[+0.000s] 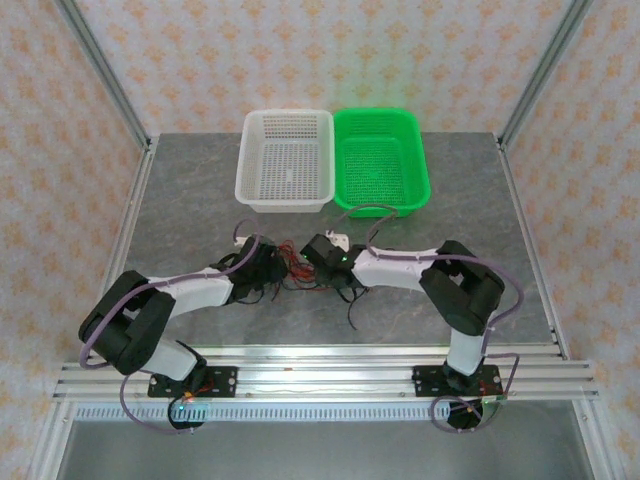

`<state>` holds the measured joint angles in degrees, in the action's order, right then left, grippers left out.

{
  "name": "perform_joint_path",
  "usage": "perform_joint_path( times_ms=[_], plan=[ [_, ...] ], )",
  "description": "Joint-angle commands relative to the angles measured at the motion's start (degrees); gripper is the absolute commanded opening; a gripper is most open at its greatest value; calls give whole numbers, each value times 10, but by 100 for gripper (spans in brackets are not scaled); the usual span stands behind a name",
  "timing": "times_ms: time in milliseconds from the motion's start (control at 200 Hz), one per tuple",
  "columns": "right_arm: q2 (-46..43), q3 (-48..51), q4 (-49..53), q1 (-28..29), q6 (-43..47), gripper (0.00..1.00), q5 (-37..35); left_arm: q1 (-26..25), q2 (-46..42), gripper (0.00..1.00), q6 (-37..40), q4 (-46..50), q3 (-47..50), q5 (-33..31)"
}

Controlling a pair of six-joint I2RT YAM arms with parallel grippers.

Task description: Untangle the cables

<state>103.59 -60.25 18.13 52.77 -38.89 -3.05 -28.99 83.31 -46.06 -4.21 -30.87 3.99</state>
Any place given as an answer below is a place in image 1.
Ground thin red cable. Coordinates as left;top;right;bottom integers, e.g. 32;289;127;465
284;264;326;292
277;240;321;291

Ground white plastic mesh basket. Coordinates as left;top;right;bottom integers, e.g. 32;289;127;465
234;110;336;215

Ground green plastic mesh basket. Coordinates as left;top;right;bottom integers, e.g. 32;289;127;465
332;106;433;220

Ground grey metal lower panel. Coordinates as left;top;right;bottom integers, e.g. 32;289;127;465
54;419;596;480

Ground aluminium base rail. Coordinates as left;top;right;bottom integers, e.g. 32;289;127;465
52;343;600;404

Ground slotted grey cable duct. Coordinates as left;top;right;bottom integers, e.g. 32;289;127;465
73;403;584;422

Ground aluminium table side rail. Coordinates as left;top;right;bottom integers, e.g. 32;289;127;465
496;134;571;361
79;137;160;362

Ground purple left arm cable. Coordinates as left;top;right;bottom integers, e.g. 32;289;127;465
79;218;266;436

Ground short aluminium frame post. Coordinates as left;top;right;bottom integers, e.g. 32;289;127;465
24;403;76;480
574;399;624;480

